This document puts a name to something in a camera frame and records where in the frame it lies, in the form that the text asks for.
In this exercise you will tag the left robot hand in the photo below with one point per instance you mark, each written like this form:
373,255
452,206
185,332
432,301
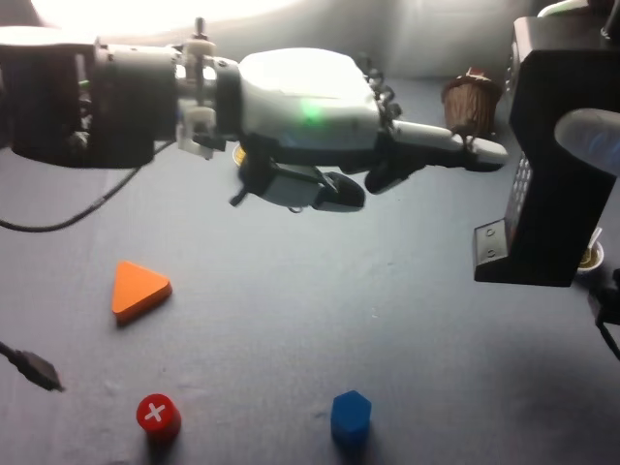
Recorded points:
310,97

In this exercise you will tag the toy bowl orange soup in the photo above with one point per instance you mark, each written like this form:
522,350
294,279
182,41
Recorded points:
238,156

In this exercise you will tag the white backdrop cloth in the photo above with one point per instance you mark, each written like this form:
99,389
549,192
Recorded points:
412,29

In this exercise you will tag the brown toy cupcake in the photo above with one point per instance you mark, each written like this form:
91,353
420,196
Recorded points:
472,104

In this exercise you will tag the grey table cloth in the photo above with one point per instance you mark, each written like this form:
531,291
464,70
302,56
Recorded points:
290,315

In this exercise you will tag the orange triangle block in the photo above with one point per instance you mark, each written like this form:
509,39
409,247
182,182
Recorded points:
138,290

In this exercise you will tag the blue hexagon block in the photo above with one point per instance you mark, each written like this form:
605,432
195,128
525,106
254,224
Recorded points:
351,416

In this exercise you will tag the toy bowl green soup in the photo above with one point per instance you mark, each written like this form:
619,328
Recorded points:
588,261

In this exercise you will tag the red cylinder block white cross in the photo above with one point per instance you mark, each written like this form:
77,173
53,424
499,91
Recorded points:
157,416

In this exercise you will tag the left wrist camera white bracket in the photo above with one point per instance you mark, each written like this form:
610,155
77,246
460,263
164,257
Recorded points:
198,118

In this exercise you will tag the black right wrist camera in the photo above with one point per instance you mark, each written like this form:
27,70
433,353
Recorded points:
608,300

